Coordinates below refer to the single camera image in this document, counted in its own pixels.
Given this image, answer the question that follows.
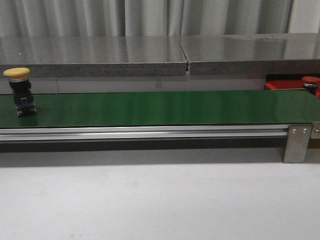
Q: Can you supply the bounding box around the grey stone slab right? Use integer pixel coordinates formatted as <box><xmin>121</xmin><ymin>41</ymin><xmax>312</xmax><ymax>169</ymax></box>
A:
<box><xmin>180</xmin><ymin>33</ymin><xmax>320</xmax><ymax>76</ymax></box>

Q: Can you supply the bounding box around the red plastic tray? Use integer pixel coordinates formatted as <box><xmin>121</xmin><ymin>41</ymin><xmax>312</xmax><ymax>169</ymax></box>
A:
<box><xmin>264</xmin><ymin>78</ymin><xmax>320</xmax><ymax>99</ymax></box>

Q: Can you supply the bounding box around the grey curtain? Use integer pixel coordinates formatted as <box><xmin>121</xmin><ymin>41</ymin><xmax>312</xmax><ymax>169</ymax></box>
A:
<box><xmin>0</xmin><ymin>0</ymin><xmax>293</xmax><ymax>37</ymax></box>

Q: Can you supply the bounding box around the steel conveyor support bracket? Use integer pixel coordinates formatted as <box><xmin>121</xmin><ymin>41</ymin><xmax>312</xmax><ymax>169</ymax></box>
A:
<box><xmin>283</xmin><ymin>121</ymin><xmax>320</xmax><ymax>164</ymax></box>

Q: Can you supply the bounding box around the green conveyor belt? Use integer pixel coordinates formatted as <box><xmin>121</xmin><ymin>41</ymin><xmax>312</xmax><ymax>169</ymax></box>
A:
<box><xmin>0</xmin><ymin>89</ymin><xmax>320</xmax><ymax>128</ymax></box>

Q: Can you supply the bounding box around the aluminium conveyor frame rail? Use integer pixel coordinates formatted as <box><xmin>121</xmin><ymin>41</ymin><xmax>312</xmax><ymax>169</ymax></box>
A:
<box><xmin>0</xmin><ymin>124</ymin><xmax>289</xmax><ymax>143</ymax></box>

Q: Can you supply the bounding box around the grey stone slab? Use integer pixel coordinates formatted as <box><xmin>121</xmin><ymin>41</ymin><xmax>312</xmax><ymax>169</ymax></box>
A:
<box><xmin>0</xmin><ymin>36</ymin><xmax>187</xmax><ymax>78</ymax></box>
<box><xmin>180</xmin><ymin>33</ymin><xmax>320</xmax><ymax>76</ymax></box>

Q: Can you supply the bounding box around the grey stone slab left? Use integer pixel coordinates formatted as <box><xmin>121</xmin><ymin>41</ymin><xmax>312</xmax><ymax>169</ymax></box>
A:
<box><xmin>0</xmin><ymin>36</ymin><xmax>187</xmax><ymax>78</ymax></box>

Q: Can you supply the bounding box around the yellow push button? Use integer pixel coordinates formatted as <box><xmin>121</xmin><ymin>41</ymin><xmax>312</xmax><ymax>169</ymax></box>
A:
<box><xmin>3</xmin><ymin>67</ymin><xmax>37</xmax><ymax>117</ymax></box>

